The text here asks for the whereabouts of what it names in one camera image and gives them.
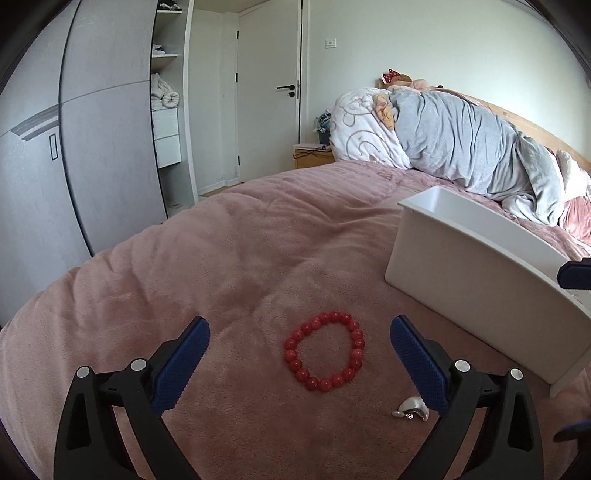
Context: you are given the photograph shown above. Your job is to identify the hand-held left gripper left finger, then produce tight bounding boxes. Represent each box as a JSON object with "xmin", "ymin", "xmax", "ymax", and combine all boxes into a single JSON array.
[{"xmin": 54, "ymin": 316, "xmax": 210, "ymax": 480}]

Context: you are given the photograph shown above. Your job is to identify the white patterned pillow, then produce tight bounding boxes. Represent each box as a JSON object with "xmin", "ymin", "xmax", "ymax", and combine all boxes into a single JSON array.
[{"xmin": 329, "ymin": 87, "xmax": 413, "ymax": 169}]

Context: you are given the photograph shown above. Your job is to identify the grey wardrobe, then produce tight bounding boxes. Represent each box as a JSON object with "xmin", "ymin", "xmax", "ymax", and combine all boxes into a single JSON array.
[{"xmin": 0, "ymin": 0, "xmax": 170, "ymax": 329}]

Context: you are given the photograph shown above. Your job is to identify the white open shelf unit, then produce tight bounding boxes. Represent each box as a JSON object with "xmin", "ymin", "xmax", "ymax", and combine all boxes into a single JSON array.
[{"xmin": 150, "ymin": 0, "xmax": 200, "ymax": 209}]

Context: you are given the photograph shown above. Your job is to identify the dark item on nightstand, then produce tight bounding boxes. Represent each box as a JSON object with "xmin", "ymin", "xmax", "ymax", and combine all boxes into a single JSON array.
[{"xmin": 315, "ymin": 111, "xmax": 334, "ymax": 147}]

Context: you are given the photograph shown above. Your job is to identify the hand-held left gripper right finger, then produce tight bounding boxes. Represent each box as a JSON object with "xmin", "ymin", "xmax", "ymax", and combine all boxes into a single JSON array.
[{"xmin": 390, "ymin": 315, "xmax": 544, "ymax": 480}]

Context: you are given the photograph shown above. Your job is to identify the plush toy with red bow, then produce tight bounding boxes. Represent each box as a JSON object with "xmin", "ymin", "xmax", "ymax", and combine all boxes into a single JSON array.
[{"xmin": 379, "ymin": 68, "xmax": 431, "ymax": 91}]

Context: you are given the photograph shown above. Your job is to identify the pink pillow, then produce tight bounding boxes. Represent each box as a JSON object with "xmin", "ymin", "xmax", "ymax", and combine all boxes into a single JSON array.
[{"xmin": 553, "ymin": 148, "xmax": 591, "ymax": 241}]

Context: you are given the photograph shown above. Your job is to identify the white rectangular box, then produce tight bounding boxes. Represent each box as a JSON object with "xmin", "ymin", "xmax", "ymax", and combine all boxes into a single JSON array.
[{"xmin": 384, "ymin": 185, "xmax": 591, "ymax": 398}]

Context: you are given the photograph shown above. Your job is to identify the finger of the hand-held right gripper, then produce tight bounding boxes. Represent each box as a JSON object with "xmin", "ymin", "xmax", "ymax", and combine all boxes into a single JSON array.
[
  {"xmin": 556, "ymin": 258, "xmax": 591, "ymax": 291},
  {"xmin": 553, "ymin": 424, "xmax": 591, "ymax": 445}
]

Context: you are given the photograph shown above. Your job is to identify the pink fleece blanket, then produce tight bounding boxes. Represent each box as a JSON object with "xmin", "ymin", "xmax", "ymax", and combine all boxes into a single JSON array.
[{"xmin": 0, "ymin": 159, "xmax": 591, "ymax": 480}]

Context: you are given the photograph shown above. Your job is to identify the wooden nightstand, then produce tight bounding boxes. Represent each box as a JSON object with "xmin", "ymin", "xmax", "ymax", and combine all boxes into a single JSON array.
[{"xmin": 293, "ymin": 143, "xmax": 336, "ymax": 172}]

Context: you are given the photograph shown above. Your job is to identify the white door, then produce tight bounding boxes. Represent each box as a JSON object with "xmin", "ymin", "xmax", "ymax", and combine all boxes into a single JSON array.
[{"xmin": 235, "ymin": 0, "xmax": 304, "ymax": 184}]

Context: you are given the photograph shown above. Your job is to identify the wooden headboard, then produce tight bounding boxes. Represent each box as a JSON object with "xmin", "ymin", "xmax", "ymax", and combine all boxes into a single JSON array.
[{"xmin": 378, "ymin": 78, "xmax": 591, "ymax": 171}]

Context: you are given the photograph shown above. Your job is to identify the grey duvet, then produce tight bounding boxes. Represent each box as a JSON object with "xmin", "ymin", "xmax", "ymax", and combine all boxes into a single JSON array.
[{"xmin": 392, "ymin": 88, "xmax": 565, "ymax": 227}]

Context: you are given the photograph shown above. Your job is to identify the red bead bracelet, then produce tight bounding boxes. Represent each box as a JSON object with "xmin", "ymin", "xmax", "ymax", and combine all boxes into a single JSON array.
[{"xmin": 283, "ymin": 311, "xmax": 366, "ymax": 393}]

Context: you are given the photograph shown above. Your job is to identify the rolled white towels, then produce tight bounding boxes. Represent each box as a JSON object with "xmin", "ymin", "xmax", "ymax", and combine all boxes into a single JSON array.
[{"xmin": 150, "ymin": 72, "xmax": 181, "ymax": 111}]

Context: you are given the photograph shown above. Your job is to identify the white drawers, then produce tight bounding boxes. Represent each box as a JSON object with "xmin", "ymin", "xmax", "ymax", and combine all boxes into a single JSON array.
[{"xmin": 152, "ymin": 108, "xmax": 182, "ymax": 169}]

